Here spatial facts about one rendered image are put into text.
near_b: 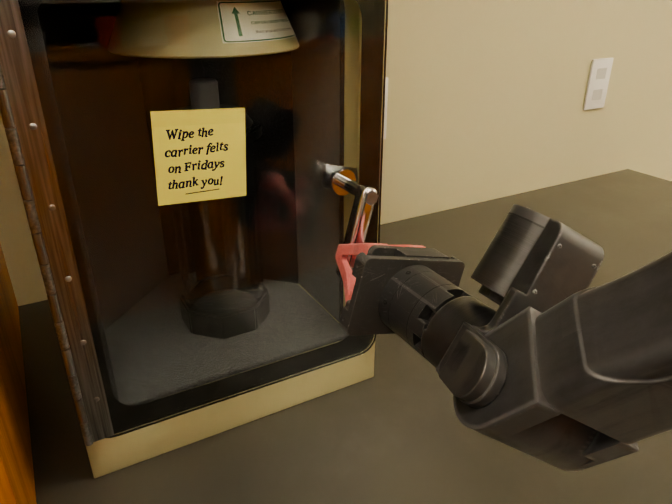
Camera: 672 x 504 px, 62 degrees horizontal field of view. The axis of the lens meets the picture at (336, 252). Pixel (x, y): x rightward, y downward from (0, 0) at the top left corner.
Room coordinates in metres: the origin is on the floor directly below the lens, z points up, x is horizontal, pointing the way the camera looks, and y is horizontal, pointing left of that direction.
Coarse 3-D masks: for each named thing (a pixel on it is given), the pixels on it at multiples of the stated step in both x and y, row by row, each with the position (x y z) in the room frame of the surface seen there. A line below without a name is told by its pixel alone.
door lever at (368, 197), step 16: (336, 176) 0.51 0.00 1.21; (352, 176) 0.52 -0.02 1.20; (336, 192) 0.51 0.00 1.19; (352, 192) 0.49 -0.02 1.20; (368, 192) 0.47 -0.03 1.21; (352, 208) 0.48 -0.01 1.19; (368, 208) 0.47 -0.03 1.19; (352, 224) 0.47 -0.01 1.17; (368, 224) 0.47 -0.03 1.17; (352, 240) 0.46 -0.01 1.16; (352, 256) 0.46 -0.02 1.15; (336, 272) 0.47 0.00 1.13
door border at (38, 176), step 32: (0, 0) 0.39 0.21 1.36; (0, 32) 0.39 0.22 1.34; (0, 96) 0.38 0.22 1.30; (32, 96) 0.39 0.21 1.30; (32, 128) 0.39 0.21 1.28; (32, 160) 0.39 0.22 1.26; (32, 192) 0.39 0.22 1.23; (64, 224) 0.39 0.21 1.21; (64, 256) 0.39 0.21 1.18; (64, 288) 0.39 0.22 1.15; (64, 320) 0.39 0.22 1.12; (64, 352) 0.38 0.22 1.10; (96, 384) 0.39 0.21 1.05; (96, 416) 0.39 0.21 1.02
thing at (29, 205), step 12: (0, 72) 0.38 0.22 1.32; (0, 84) 0.38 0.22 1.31; (12, 132) 0.38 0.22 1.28; (12, 144) 0.38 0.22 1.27; (12, 156) 0.38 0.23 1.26; (24, 204) 0.38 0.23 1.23; (36, 216) 0.38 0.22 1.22; (36, 228) 0.38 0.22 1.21; (48, 264) 0.38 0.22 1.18; (48, 276) 0.38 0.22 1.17; (48, 288) 0.38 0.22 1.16; (60, 324) 0.38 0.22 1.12; (60, 336) 0.38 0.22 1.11; (60, 348) 0.38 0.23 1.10; (72, 384) 0.38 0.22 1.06; (84, 432) 0.38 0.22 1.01
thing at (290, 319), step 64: (64, 0) 0.41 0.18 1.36; (128, 0) 0.43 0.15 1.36; (192, 0) 0.45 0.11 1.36; (256, 0) 0.48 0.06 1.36; (320, 0) 0.50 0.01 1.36; (384, 0) 0.53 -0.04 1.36; (64, 64) 0.41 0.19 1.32; (128, 64) 0.43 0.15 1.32; (192, 64) 0.45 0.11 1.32; (256, 64) 0.47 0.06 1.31; (320, 64) 0.50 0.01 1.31; (384, 64) 0.53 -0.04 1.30; (64, 128) 0.40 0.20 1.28; (128, 128) 0.42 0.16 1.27; (256, 128) 0.47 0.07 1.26; (320, 128) 0.50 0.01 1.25; (64, 192) 0.40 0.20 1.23; (128, 192) 0.42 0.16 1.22; (256, 192) 0.47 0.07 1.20; (320, 192) 0.50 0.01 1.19; (128, 256) 0.42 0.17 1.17; (192, 256) 0.44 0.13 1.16; (256, 256) 0.47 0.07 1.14; (320, 256) 0.50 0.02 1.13; (128, 320) 0.41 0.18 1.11; (192, 320) 0.44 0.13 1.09; (256, 320) 0.47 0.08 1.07; (320, 320) 0.50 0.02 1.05; (128, 384) 0.41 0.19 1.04; (192, 384) 0.43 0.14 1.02; (256, 384) 0.46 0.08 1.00
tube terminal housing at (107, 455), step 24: (360, 360) 0.54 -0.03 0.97; (288, 384) 0.50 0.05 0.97; (312, 384) 0.51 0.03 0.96; (336, 384) 0.52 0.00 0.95; (216, 408) 0.46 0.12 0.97; (240, 408) 0.47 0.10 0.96; (264, 408) 0.48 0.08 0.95; (144, 432) 0.42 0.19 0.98; (168, 432) 0.43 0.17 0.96; (192, 432) 0.44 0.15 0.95; (216, 432) 0.45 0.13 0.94; (96, 456) 0.40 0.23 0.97; (120, 456) 0.41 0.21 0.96; (144, 456) 0.42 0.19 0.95
